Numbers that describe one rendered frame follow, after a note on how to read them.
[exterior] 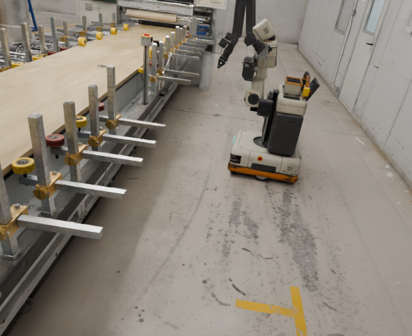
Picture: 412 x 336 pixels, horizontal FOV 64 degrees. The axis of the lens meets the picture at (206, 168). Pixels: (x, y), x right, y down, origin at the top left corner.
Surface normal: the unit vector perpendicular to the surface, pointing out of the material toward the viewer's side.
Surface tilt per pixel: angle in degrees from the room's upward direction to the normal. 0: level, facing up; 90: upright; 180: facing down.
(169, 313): 0
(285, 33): 90
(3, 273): 0
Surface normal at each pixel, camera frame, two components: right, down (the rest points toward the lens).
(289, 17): -0.11, 0.47
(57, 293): 0.11, -0.87
